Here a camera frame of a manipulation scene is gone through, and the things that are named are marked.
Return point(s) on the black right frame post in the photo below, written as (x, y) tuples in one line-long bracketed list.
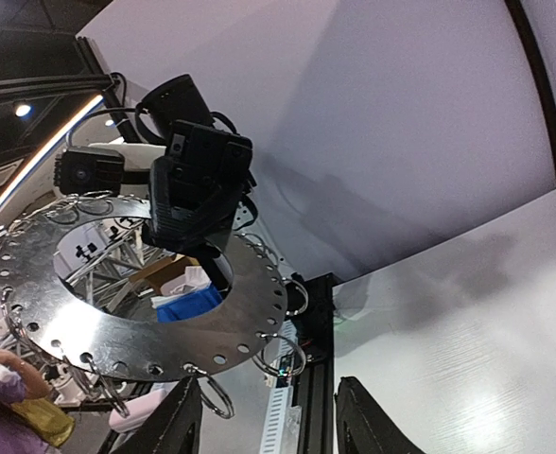
[(538, 70)]

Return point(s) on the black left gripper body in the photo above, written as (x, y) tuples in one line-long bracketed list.
[(224, 156)]

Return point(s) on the cardboard box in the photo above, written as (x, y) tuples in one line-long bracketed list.
[(163, 271)]

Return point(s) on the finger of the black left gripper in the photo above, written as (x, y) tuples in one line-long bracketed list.
[(187, 206)]

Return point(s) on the white oval case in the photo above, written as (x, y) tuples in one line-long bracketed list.
[(139, 409)]

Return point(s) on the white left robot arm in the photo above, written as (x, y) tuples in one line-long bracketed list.
[(180, 99)]

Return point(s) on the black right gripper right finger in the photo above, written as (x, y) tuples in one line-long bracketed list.
[(363, 427)]

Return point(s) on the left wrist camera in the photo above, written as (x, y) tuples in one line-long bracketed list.
[(81, 170)]

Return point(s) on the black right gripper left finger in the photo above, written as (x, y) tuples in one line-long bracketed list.
[(174, 427)]

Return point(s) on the person in purple clothing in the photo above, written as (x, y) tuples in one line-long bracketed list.
[(29, 421)]

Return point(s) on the black front rail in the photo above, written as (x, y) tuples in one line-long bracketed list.
[(314, 387)]

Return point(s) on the silver key black tag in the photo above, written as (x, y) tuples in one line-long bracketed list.
[(216, 266)]

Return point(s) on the blue plastic bin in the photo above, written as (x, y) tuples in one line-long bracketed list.
[(188, 306)]

